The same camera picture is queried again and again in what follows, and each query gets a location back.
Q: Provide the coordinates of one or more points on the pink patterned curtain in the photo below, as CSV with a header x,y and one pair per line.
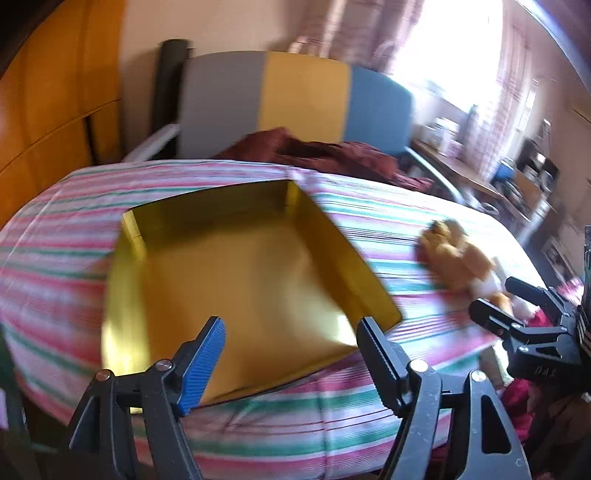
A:
x,y
508,92
360,32

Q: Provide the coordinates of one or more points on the red cloth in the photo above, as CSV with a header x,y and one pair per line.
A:
x,y
521,406

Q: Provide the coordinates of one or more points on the blue bag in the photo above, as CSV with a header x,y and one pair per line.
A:
x,y
504,170

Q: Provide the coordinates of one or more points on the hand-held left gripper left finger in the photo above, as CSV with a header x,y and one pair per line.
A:
x,y
203,364

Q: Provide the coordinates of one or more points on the grey yellow blue chair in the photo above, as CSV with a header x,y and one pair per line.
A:
x,y
300,92

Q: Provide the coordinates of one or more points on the large white carton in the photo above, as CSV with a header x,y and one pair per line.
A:
x,y
445,134

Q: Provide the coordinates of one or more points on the window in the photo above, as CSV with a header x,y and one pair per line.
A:
x,y
448,41

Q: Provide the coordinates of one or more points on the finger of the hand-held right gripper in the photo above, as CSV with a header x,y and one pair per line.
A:
x,y
494,316
531,293

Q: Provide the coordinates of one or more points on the wooden wardrobe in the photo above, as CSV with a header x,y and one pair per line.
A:
x,y
55,92

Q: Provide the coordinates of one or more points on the dark red garment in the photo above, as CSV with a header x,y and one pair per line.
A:
x,y
346,157

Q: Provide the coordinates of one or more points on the brown plush toy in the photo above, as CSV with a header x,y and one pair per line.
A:
x,y
461,258

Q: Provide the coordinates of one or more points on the wooden side desk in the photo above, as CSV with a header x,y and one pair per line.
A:
x,y
452,170

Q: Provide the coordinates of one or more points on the striped tablecloth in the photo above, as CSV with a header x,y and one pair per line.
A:
x,y
69,240

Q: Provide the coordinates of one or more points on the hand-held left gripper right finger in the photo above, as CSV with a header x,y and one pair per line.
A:
x,y
376,360

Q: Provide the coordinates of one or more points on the black rolled mat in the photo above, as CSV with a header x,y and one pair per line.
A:
x,y
168,83

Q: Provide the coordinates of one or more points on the gold tin box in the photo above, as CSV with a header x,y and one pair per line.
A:
x,y
231,277

